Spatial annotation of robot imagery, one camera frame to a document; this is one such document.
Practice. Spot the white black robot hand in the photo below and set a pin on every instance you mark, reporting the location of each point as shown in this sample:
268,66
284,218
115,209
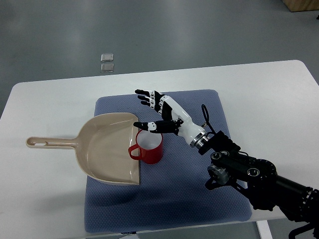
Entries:
174,118

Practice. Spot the red cup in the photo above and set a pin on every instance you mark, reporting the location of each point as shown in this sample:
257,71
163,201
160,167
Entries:
148,147

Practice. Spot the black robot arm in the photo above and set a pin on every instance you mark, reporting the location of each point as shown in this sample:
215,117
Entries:
258,181

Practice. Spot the beige plastic dustpan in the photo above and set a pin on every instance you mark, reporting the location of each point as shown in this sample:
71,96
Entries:
101,148

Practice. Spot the lower metal floor plate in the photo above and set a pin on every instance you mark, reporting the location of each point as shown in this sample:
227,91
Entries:
107,67

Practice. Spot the metal floor plate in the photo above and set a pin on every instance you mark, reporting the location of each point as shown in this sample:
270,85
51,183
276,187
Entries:
107,57
107,67

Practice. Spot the upper metal floor plate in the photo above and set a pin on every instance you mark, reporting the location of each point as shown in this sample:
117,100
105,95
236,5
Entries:
107,57

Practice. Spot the white table leg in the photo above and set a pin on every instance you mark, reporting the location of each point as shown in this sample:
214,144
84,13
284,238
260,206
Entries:
264,229

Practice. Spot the wooden box corner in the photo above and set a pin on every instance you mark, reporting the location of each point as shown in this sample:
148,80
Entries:
301,5

